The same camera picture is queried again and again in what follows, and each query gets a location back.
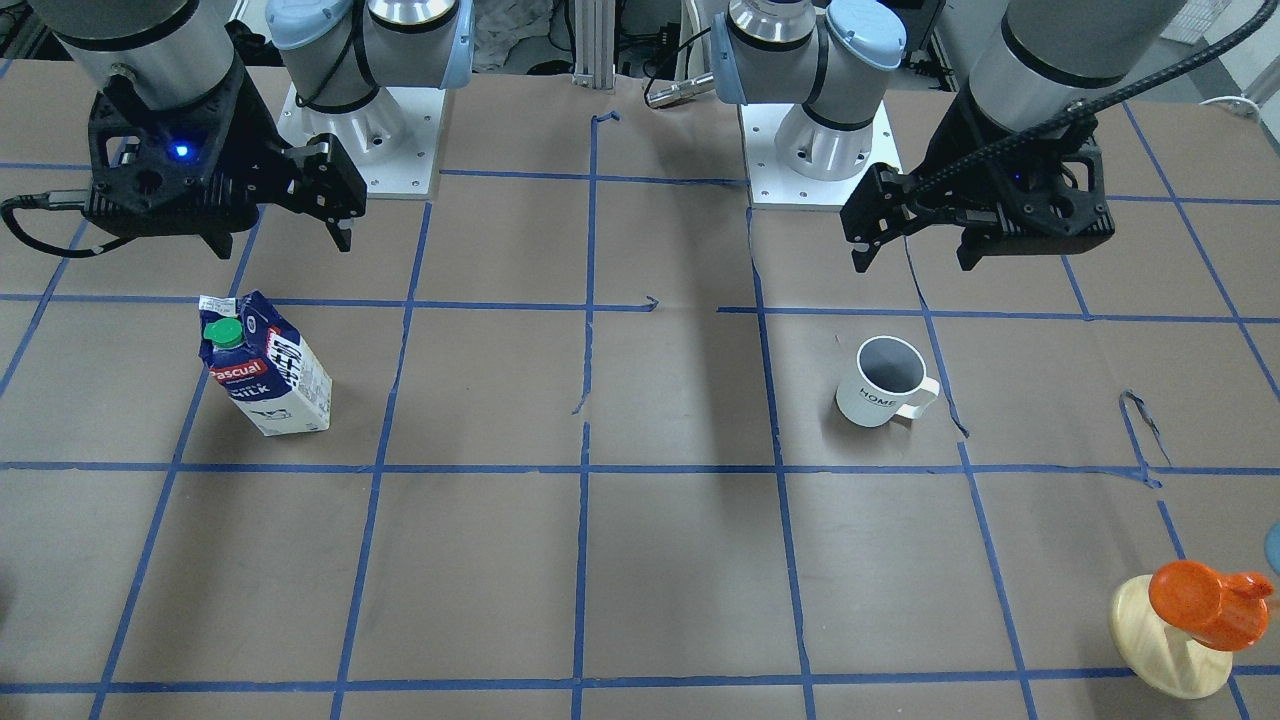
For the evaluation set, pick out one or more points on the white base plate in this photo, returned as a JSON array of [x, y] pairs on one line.
[[795, 163], [393, 141]]

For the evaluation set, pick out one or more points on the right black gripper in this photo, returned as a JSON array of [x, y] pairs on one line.
[[262, 152]]

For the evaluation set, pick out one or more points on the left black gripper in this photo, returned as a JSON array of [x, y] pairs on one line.
[[948, 150]]

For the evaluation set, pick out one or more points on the light blue plate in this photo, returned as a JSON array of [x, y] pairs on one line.
[[1271, 547]]

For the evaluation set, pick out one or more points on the white mug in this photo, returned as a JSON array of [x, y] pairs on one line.
[[889, 380]]

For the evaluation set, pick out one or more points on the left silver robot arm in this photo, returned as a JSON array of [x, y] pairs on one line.
[[1047, 64]]

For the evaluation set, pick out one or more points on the aluminium profile post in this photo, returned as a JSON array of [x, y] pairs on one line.
[[594, 42]]

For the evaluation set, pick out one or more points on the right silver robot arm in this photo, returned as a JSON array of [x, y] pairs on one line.
[[339, 55]]

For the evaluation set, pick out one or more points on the orange cup on stand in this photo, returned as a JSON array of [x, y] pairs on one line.
[[1224, 612]]

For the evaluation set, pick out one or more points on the blue white milk carton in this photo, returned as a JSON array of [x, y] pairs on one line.
[[264, 365]]

